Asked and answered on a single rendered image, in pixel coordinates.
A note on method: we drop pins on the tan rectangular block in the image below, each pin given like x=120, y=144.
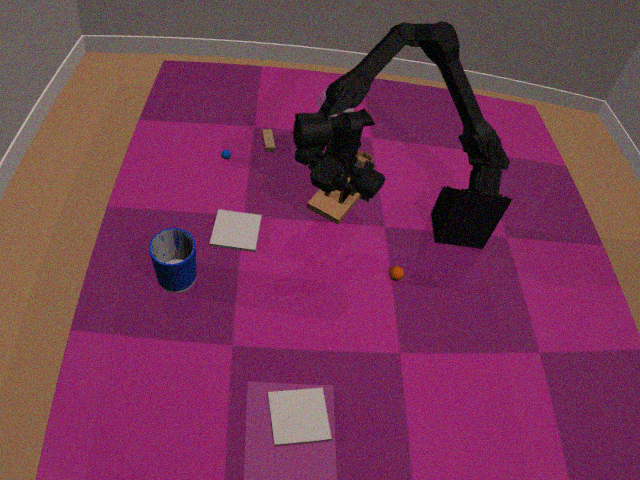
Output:
x=268, y=140

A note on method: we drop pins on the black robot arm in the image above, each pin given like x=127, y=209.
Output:
x=440, y=43

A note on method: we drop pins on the blue cup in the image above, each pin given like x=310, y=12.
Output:
x=173, y=254

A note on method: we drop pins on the orange ball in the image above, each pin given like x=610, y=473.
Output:
x=396, y=273

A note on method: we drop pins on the beige square panel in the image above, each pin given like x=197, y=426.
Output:
x=235, y=230
x=298, y=416

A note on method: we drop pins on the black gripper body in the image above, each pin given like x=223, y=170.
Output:
x=367, y=182

